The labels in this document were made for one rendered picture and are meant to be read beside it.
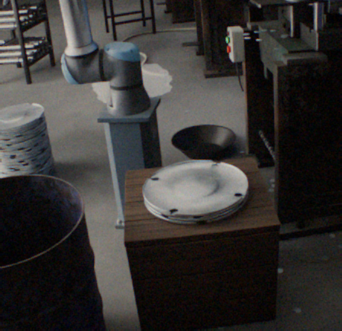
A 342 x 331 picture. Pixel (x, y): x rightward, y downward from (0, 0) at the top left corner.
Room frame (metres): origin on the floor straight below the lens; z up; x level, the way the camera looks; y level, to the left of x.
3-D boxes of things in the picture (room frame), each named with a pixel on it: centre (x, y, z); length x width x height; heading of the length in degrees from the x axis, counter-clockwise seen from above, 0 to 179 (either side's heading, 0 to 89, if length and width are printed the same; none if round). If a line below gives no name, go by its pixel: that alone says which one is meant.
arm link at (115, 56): (1.74, 0.13, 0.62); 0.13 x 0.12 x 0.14; 84
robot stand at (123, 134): (1.74, 0.13, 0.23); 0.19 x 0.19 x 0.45; 77
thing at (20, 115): (2.17, 0.69, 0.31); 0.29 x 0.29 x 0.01
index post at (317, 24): (1.64, -0.52, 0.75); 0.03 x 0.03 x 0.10; 3
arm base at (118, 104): (1.74, 0.13, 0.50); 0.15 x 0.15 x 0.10
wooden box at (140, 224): (1.28, -0.06, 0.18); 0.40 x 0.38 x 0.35; 91
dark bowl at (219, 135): (2.24, -0.16, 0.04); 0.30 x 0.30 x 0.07
